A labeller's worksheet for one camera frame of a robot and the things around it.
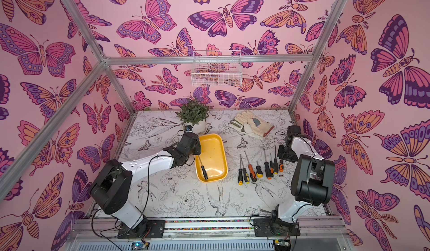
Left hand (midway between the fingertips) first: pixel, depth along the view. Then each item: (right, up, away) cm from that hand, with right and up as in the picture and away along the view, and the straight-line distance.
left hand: (199, 142), depth 92 cm
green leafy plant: (-3, +17, +1) cm, 17 cm away
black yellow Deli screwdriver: (+22, -17, -4) cm, 28 cm away
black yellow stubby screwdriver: (+32, -16, -4) cm, 36 cm away
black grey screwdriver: (+42, -12, +2) cm, 44 cm away
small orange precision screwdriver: (+45, -13, -1) cm, 47 cm away
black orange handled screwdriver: (+37, -14, 0) cm, 40 cm away
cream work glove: (+37, +8, +18) cm, 42 cm away
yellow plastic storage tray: (+8, -8, 0) cm, 11 cm away
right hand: (+46, -8, 0) cm, 47 cm away
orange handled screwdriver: (+28, -17, -4) cm, 33 cm away
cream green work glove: (+27, +8, +17) cm, 33 cm away
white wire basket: (+9, +42, +14) cm, 45 cm away
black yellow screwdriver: (+25, -17, -2) cm, 30 cm away
